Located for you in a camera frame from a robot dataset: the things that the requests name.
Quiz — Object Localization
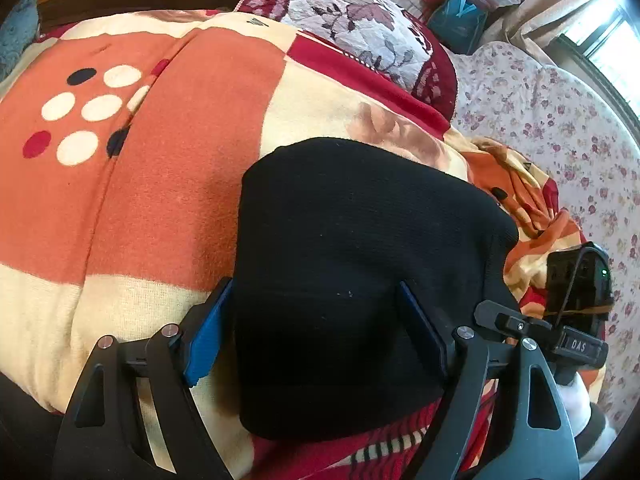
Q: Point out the black pants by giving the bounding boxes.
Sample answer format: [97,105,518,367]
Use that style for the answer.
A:
[232,139,518,442]

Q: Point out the right hand white glove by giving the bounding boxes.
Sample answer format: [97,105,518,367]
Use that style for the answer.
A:
[558,373,617,467]

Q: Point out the pink floral bed sheet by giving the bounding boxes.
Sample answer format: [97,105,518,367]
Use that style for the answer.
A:
[451,42,639,428]

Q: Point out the orange red patterned blanket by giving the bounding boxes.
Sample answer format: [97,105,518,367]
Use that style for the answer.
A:
[1,12,588,479]

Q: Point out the blue shopping bag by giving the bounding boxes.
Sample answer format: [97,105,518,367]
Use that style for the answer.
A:
[427,0,488,55]

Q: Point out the red white floral pillow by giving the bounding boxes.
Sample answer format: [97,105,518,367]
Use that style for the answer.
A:
[235,0,458,118]

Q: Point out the teal fleece jacket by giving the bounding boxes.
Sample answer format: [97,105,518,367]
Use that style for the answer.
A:
[0,0,39,80]

